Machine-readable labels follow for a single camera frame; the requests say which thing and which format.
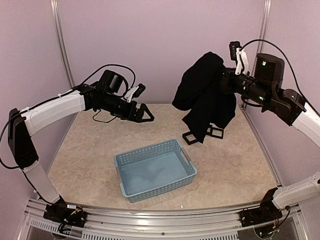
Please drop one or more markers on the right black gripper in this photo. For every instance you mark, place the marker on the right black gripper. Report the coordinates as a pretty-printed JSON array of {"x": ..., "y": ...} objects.
[{"x": 225, "y": 83}]

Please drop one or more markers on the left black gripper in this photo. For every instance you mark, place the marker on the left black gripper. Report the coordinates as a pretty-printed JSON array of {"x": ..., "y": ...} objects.
[{"x": 130, "y": 116}]

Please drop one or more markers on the black garment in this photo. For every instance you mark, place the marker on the black garment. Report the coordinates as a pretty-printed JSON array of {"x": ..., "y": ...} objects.
[{"x": 199, "y": 93}]

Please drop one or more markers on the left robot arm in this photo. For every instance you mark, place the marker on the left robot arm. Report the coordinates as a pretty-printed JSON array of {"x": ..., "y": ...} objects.
[{"x": 111, "y": 93}]

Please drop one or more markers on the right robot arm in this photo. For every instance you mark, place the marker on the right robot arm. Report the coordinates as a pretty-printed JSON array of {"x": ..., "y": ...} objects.
[{"x": 264, "y": 88}]

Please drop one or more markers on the blue plastic basket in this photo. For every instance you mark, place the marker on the blue plastic basket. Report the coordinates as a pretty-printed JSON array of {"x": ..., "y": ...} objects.
[{"x": 154, "y": 170}]

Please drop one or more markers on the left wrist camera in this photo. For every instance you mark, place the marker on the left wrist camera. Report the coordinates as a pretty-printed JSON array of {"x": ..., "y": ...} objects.
[{"x": 134, "y": 92}]

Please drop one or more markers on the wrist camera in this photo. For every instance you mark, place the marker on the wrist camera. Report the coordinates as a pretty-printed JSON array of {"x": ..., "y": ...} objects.
[
  {"x": 134, "y": 92},
  {"x": 239, "y": 55}
]

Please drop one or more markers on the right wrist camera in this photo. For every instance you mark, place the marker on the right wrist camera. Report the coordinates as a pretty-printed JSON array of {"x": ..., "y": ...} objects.
[{"x": 239, "y": 55}]

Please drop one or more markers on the black square frame near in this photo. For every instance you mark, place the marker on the black square frame near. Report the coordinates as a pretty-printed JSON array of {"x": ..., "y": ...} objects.
[{"x": 189, "y": 138}]

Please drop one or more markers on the black square frame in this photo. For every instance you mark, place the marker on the black square frame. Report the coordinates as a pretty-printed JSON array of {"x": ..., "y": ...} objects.
[
  {"x": 209, "y": 131},
  {"x": 218, "y": 133},
  {"x": 189, "y": 138}
]

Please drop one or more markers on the black square frame far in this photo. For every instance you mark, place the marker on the black square frame far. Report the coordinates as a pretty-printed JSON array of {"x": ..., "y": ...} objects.
[{"x": 218, "y": 133}]

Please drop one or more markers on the black square frame middle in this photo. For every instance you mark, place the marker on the black square frame middle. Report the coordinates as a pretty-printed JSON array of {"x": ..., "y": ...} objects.
[{"x": 209, "y": 131}]

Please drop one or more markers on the right aluminium corner post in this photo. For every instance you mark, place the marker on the right aluminium corner post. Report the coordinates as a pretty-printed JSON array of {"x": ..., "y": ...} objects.
[{"x": 265, "y": 19}]

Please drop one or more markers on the aluminium corner post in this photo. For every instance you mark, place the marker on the aluminium corner post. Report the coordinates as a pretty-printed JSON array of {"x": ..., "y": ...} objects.
[
  {"x": 54, "y": 5},
  {"x": 265, "y": 19}
]

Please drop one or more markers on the aluminium front rail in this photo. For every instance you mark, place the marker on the aluminium front rail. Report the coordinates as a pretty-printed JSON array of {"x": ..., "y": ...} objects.
[{"x": 222, "y": 223}]

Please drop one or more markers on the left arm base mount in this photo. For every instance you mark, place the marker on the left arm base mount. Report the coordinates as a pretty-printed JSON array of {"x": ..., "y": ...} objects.
[{"x": 59, "y": 212}]

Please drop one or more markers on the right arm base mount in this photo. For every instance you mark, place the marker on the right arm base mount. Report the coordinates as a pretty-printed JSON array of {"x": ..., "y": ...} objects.
[{"x": 261, "y": 215}]

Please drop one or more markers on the left aluminium corner post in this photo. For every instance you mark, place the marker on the left aluminium corner post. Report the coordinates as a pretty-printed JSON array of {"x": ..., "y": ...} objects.
[{"x": 54, "y": 5}]

